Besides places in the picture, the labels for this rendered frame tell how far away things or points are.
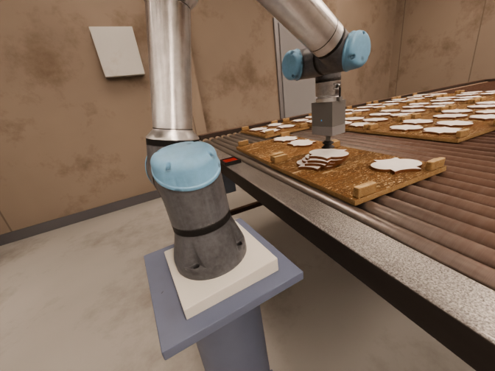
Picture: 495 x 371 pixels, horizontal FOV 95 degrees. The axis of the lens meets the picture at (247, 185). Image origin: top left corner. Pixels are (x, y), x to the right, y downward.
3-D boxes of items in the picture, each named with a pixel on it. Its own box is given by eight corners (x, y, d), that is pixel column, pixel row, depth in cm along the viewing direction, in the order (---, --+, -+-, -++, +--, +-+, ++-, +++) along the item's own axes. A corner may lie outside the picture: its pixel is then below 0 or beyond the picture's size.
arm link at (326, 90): (326, 82, 75) (348, 79, 68) (326, 96, 77) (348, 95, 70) (310, 84, 72) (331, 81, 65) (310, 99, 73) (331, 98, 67)
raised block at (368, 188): (358, 199, 54) (359, 188, 53) (352, 196, 55) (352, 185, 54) (376, 192, 56) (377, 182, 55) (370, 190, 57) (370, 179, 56)
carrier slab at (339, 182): (354, 206, 54) (355, 200, 53) (270, 167, 89) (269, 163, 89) (446, 171, 65) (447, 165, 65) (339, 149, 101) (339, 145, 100)
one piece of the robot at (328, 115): (353, 85, 70) (351, 138, 76) (330, 87, 77) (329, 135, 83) (332, 88, 66) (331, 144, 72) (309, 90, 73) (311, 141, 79)
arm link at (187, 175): (178, 240, 37) (151, 163, 32) (163, 211, 49) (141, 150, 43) (241, 212, 42) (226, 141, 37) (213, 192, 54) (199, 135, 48)
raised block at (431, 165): (431, 171, 62) (432, 162, 61) (423, 170, 64) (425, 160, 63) (444, 166, 64) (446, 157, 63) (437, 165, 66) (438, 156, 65)
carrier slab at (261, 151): (269, 165, 91) (269, 162, 90) (236, 149, 127) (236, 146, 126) (339, 148, 102) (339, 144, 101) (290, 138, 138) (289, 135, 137)
